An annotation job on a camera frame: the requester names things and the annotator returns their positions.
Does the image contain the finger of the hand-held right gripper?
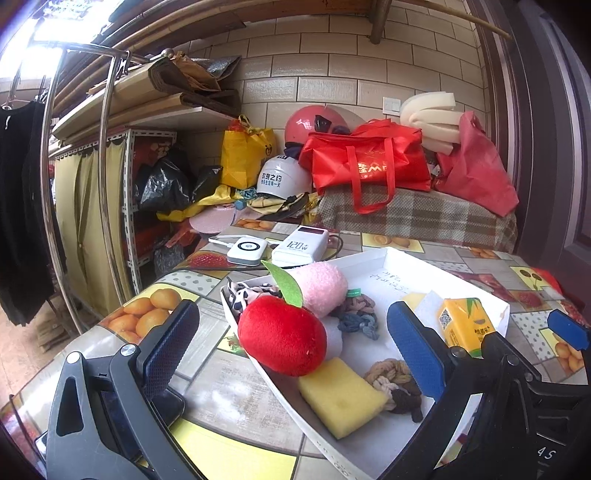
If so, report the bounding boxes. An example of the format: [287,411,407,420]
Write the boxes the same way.
[480,330,532,374]
[547,309,591,352]

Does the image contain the pink round pad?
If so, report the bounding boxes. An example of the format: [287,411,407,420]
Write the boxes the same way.
[189,208,241,236]

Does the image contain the metal clothes rack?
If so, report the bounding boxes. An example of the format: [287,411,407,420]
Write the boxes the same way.
[9,41,134,333]

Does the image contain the fruit printed tablecloth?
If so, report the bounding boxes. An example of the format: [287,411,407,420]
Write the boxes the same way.
[0,217,591,480]

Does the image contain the cream foam strips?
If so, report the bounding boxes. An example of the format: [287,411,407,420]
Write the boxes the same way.
[399,92,465,157]

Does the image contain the red plush apple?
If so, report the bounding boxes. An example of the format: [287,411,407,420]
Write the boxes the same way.
[238,261,328,377]

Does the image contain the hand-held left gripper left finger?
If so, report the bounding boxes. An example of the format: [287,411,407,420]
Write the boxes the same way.
[46,299,201,480]

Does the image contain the red tote bag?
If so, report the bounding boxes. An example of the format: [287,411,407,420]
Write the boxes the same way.
[299,119,432,215]

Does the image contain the olive shelf curtain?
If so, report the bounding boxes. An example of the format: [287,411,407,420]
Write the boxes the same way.
[53,143,127,319]

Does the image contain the knotted hair tie bundle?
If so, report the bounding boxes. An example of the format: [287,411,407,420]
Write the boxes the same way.
[330,295,382,342]

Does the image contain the red plastic bag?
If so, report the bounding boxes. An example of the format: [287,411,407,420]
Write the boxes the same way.
[431,111,520,217]

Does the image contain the metal storage shelf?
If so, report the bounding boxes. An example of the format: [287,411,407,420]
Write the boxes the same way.
[48,92,236,319]

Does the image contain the black hanging garment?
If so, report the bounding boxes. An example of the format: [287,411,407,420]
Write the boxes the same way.
[0,99,54,326]

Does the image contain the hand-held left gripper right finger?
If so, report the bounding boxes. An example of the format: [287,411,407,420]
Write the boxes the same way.
[387,301,536,480]

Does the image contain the white helmet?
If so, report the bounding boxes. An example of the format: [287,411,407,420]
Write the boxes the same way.
[256,154,314,200]

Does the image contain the yellow sponge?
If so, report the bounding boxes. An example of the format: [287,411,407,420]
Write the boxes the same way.
[298,357,389,440]

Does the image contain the brown plaid cloth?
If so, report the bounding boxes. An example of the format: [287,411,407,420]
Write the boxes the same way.
[316,187,518,254]

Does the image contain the leopard print scrunchie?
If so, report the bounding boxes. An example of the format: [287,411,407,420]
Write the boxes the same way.
[225,277,282,324]

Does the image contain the pink plush toy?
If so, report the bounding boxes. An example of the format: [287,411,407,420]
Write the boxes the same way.
[288,261,349,319]

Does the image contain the white cardboard tray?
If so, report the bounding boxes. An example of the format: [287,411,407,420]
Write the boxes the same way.
[219,246,511,480]

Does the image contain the white face mask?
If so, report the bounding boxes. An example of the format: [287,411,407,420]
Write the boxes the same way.
[416,290,446,342]

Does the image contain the black smartphone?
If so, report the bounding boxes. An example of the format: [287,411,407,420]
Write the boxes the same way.
[99,385,186,457]

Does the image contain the beige knotted rope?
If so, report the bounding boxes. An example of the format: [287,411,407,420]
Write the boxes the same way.
[362,359,424,423]

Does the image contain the yellow juice box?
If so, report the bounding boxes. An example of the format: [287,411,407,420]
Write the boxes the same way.
[436,298,497,358]

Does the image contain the bamboo pole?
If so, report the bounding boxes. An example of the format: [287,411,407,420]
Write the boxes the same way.
[388,0,511,40]

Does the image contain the yellow shopping bag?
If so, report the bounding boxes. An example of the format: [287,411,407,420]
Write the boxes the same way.
[221,115,277,190]

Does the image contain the small white power bank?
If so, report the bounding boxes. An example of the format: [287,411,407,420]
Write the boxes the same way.
[226,236,269,267]

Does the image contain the large white power bank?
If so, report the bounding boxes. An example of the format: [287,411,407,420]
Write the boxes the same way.
[271,225,331,268]

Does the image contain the black plastic bag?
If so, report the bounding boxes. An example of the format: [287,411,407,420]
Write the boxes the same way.
[139,157,222,214]

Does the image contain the brown panelled door leaf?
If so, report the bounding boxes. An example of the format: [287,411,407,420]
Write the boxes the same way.
[471,0,591,301]

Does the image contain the red helmet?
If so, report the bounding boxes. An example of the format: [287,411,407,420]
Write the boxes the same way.
[284,105,349,148]

